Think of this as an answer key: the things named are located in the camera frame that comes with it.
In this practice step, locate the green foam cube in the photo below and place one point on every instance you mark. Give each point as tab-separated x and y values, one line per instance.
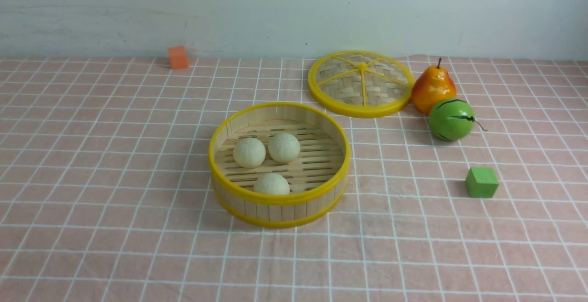
481	182

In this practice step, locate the white bun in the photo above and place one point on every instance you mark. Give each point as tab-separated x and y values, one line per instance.
284	148
249	153
272	184

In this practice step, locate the pink checked tablecloth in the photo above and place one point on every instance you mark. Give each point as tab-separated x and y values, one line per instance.
105	191

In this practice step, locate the yellow rimmed bamboo steamer tray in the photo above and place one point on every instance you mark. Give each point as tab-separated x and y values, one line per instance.
317	178

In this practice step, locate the yellow woven bamboo steamer lid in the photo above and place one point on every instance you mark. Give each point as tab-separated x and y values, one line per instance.
360	84

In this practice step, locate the orange yellow toy pear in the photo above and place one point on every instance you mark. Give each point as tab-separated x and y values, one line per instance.
432	86

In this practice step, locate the orange foam cube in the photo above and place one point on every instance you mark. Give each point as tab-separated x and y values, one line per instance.
178	57

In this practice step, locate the green toy watermelon ball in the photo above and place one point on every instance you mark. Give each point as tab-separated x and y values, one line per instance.
452	119

